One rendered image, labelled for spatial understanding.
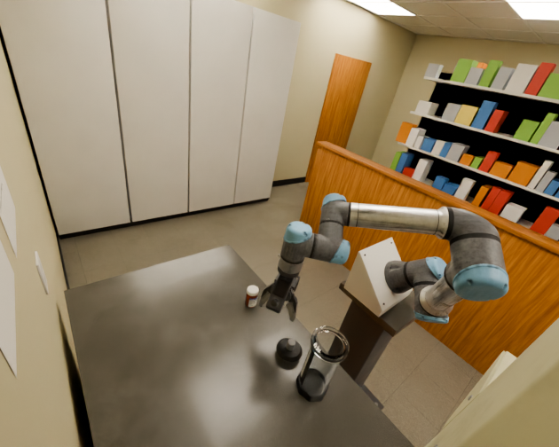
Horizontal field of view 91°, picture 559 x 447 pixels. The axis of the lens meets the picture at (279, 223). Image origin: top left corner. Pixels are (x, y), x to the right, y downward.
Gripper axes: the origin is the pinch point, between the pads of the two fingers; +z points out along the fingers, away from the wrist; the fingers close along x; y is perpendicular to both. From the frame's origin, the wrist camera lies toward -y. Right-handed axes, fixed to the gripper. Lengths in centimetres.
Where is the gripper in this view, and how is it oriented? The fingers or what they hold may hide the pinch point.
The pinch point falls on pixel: (275, 314)
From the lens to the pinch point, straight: 99.7
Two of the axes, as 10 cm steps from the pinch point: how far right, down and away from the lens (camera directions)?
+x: -9.1, -3.4, 2.4
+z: -1.8, 8.4, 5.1
